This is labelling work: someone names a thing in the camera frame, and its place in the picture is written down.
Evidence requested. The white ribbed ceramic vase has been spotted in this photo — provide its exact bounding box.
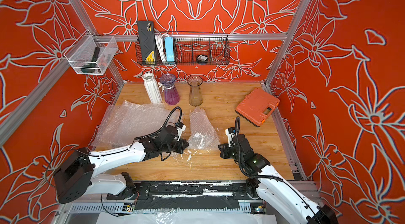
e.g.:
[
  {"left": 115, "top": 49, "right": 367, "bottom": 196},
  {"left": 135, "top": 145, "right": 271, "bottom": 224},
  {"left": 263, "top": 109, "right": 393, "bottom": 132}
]
[{"left": 142, "top": 72, "right": 162, "bottom": 104}]

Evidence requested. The purple blue glass vase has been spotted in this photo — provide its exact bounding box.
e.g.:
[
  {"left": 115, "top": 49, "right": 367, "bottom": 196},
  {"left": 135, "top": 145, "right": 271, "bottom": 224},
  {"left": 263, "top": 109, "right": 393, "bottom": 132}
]
[{"left": 159, "top": 73, "right": 180, "bottom": 106}]

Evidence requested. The clear acrylic wall bin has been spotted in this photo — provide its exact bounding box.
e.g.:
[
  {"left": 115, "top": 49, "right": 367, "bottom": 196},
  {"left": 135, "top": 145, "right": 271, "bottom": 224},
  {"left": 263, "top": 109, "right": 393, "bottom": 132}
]
[{"left": 63, "top": 30, "right": 118, "bottom": 75}]

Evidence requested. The bubble bundle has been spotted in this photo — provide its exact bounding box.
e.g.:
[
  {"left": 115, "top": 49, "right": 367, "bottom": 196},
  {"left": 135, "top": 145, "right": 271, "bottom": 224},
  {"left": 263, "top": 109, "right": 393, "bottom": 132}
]
[{"left": 187, "top": 107, "right": 220, "bottom": 151}]

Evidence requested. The small black round device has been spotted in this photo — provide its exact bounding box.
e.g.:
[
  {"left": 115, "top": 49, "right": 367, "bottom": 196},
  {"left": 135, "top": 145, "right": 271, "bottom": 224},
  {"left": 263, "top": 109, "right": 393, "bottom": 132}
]
[{"left": 196, "top": 54, "right": 209, "bottom": 65}]

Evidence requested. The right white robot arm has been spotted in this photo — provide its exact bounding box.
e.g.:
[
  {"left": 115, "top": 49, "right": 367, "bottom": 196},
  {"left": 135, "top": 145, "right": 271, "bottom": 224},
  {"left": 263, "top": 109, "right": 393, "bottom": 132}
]
[{"left": 218, "top": 127, "right": 338, "bottom": 224}]

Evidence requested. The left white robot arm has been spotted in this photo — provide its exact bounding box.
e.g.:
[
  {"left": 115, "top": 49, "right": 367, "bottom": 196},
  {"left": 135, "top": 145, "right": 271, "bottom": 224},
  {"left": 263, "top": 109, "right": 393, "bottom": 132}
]
[{"left": 53, "top": 122, "right": 189, "bottom": 204}]

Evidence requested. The black wire wall basket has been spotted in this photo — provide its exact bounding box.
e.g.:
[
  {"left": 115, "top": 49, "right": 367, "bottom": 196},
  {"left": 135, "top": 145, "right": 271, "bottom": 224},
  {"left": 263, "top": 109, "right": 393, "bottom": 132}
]
[{"left": 135, "top": 32, "right": 231, "bottom": 66}]

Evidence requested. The light blue box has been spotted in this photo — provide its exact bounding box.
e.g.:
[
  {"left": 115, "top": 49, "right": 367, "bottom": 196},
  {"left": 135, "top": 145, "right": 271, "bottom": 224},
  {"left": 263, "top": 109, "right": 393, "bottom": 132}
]
[{"left": 164, "top": 36, "right": 175, "bottom": 64}]

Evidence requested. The white coiled cable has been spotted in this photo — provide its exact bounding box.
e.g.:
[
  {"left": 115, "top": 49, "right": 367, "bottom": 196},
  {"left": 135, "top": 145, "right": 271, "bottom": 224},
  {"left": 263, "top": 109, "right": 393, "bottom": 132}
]
[{"left": 155, "top": 33, "right": 171, "bottom": 63}]

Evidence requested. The clear ribbed glass vase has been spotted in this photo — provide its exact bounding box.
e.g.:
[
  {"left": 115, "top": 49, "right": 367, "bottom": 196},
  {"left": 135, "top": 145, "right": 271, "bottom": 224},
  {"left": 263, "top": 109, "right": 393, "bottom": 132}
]
[{"left": 187, "top": 75, "right": 203, "bottom": 107}]

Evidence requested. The black box with yellow label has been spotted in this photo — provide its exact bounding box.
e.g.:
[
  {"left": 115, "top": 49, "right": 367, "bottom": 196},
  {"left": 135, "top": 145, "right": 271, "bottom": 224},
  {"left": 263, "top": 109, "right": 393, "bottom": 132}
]
[{"left": 137, "top": 21, "right": 157, "bottom": 65}]

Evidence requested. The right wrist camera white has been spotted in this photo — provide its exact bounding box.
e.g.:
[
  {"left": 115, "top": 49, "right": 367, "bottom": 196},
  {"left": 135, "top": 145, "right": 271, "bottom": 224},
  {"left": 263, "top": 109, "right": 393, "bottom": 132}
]
[{"left": 225, "top": 127, "right": 236, "bottom": 147}]

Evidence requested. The orange plastic tool case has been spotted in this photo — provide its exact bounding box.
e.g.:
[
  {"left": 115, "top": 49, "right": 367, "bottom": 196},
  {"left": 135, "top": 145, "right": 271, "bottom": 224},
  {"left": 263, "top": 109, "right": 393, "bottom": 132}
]
[{"left": 235, "top": 88, "right": 280, "bottom": 127}]

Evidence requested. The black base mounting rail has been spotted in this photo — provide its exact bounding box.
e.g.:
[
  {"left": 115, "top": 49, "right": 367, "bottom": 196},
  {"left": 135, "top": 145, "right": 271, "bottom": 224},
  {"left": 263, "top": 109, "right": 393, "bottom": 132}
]
[{"left": 103, "top": 180, "right": 267, "bottom": 213}]

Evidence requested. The dark green handled tool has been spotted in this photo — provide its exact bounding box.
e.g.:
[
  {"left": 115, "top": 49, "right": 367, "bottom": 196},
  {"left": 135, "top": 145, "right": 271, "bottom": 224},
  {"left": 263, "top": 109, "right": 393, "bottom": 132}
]
[{"left": 81, "top": 47, "right": 100, "bottom": 73}]

